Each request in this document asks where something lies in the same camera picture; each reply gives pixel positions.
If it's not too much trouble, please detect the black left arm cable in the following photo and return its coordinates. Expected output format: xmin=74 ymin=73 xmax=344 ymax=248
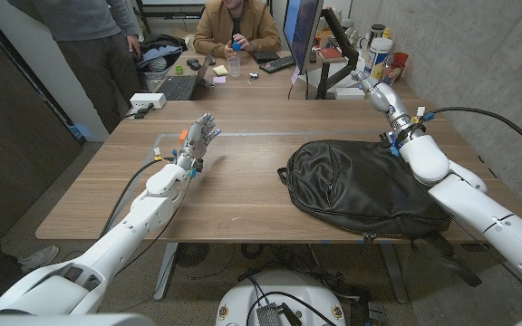
xmin=99 ymin=155 xmax=179 ymax=241

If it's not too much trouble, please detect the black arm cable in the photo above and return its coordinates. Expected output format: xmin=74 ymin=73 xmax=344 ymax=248
xmin=423 ymin=106 xmax=522 ymax=162
xmin=99 ymin=155 xmax=179 ymax=241

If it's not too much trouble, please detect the computer monitor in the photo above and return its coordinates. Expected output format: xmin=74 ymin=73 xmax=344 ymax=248
xmin=282 ymin=0 xmax=324 ymax=76

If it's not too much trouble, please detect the black laptop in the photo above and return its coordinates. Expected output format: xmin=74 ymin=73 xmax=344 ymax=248
xmin=155 ymin=48 xmax=217 ymax=101

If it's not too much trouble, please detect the black leather backpack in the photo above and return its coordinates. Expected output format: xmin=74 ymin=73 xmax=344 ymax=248
xmin=276 ymin=139 xmax=484 ymax=289

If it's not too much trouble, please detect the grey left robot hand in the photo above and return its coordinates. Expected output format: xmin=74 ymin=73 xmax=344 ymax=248
xmin=175 ymin=112 xmax=222 ymax=171

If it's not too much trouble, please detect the grey finned metal box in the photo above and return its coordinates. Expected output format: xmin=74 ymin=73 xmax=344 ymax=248
xmin=256 ymin=302 xmax=285 ymax=326

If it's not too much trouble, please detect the white wipes canister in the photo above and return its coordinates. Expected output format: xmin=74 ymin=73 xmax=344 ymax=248
xmin=362 ymin=37 xmax=393 ymax=83

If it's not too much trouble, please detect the round black floor fan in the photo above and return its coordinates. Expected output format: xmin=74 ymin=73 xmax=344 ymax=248
xmin=174 ymin=242 xmax=210 ymax=268

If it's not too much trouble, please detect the black bag with clothes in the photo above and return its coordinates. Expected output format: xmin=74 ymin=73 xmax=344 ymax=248
xmin=134 ymin=32 xmax=189 ymax=90

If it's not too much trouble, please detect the red cup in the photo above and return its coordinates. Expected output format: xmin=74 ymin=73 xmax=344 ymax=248
xmin=391 ymin=52 xmax=410 ymax=81

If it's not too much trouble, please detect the white flat box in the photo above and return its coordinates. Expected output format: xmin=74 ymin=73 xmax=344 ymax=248
xmin=333 ymin=86 xmax=367 ymax=101

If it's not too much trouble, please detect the red book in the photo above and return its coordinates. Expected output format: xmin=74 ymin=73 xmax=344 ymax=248
xmin=317 ymin=47 xmax=344 ymax=62

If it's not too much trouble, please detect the black keyboard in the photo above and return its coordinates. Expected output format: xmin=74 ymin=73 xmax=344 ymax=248
xmin=258 ymin=54 xmax=296 ymax=75

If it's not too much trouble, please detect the clear patterned cup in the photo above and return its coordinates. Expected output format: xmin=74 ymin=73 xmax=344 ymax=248
xmin=381 ymin=62 xmax=402 ymax=87

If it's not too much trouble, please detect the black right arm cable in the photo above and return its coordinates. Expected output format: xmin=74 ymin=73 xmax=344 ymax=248
xmin=423 ymin=106 xmax=522 ymax=162

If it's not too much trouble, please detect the grey table leg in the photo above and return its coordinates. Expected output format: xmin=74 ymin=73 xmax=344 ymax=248
xmin=152 ymin=242 xmax=179 ymax=302
xmin=378 ymin=243 xmax=410 ymax=304

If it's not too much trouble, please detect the white robot torso base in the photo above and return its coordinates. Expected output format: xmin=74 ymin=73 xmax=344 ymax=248
xmin=215 ymin=270 xmax=347 ymax=326

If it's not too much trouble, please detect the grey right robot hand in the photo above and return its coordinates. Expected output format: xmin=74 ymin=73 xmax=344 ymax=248
xmin=351 ymin=70 xmax=425 ymax=137

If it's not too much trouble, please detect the standing person grey sweater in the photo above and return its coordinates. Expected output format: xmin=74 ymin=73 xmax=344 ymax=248
xmin=6 ymin=0 xmax=143 ymax=135

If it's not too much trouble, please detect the seated person tan jacket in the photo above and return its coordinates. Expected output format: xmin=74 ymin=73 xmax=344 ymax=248
xmin=192 ymin=0 xmax=283 ymax=59

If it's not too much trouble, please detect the clear drinking glass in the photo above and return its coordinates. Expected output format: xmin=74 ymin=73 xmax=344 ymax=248
xmin=227 ymin=55 xmax=242 ymax=78

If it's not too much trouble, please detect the dark lidded jar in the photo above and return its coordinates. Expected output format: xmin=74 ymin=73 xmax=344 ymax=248
xmin=368 ymin=24 xmax=386 ymax=46

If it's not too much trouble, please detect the white power strip box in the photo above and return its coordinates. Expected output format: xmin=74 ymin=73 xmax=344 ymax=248
xmin=129 ymin=92 xmax=168 ymax=110

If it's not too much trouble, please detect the black wallet case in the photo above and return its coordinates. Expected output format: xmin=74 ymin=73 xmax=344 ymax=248
xmin=251 ymin=51 xmax=281 ymax=65

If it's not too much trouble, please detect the white sneaker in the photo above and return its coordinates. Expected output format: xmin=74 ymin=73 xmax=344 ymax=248
xmin=17 ymin=244 xmax=60 ymax=275

